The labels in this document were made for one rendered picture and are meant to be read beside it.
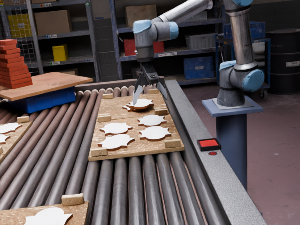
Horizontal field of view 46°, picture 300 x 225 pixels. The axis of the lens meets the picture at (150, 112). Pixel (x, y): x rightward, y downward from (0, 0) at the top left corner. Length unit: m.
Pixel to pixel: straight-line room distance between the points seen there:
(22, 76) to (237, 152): 1.32
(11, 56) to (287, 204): 2.07
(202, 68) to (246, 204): 5.13
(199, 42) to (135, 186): 5.00
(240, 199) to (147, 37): 0.78
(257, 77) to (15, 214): 1.25
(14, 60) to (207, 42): 4.25
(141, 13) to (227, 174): 4.91
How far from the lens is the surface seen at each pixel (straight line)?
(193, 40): 5.92
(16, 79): 2.20
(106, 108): 1.86
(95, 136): 1.47
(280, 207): 2.70
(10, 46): 2.18
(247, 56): 1.76
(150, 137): 1.36
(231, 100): 1.91
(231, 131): 1.96
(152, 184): 1.08
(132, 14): 5.84
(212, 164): 1.19
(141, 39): 1.47
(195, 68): 6.02
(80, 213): 0.97
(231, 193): 1.03
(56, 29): 6.10
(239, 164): 2.05
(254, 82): 1.78
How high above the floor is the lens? 1.44
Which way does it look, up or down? 17 degrees down
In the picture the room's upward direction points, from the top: 6 degrees counter-clockwise
